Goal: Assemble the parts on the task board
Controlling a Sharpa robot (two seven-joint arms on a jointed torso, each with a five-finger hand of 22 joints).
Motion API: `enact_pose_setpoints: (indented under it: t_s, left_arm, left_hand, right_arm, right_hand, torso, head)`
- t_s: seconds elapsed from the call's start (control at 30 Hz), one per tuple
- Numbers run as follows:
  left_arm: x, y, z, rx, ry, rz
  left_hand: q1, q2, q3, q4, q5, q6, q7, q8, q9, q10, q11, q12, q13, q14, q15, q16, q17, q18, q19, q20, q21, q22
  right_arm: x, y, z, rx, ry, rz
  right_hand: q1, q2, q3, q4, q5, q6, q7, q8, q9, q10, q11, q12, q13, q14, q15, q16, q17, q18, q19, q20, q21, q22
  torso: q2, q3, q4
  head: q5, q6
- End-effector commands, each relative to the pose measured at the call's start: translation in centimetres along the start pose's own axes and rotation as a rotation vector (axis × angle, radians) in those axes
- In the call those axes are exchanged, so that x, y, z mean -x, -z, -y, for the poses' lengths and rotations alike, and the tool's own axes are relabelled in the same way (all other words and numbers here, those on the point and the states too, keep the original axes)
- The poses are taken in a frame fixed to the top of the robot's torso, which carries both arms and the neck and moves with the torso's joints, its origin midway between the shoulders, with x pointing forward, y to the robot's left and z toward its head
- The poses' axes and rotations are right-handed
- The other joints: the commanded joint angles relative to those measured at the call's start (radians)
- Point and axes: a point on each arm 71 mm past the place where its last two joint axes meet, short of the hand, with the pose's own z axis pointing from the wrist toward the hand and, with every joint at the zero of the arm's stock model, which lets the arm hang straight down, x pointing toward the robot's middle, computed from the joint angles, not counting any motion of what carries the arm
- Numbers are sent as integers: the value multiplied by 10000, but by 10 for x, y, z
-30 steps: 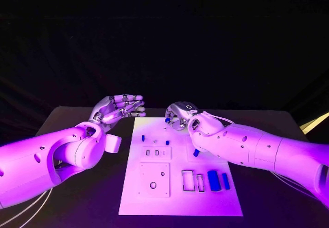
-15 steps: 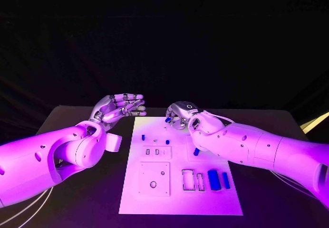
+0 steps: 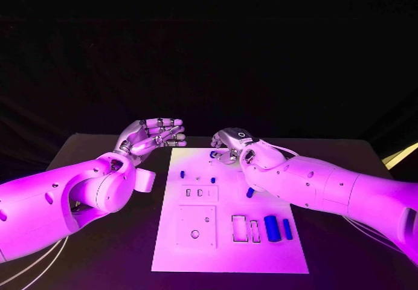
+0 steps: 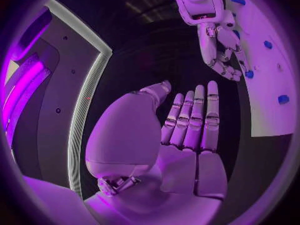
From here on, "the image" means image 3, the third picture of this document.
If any thin long blue cylinder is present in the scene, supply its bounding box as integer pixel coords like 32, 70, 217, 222
283, 218, 294, 240

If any white task board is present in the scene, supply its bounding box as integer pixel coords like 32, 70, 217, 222
152, 147, 310, 274

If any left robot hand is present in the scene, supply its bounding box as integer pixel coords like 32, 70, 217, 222
113, 117, 189, 166

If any white cable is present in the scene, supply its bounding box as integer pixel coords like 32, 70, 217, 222
346, 218, 413, 261
0, 240, 64, 286
19, 236, 71, 290
342, 215, 404, 252
258, 139, 300, 158

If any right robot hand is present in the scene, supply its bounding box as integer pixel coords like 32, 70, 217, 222
211, 127, 263, 165

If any large blue cylinder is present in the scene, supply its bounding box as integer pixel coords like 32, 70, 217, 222
263, 215, 283, 243

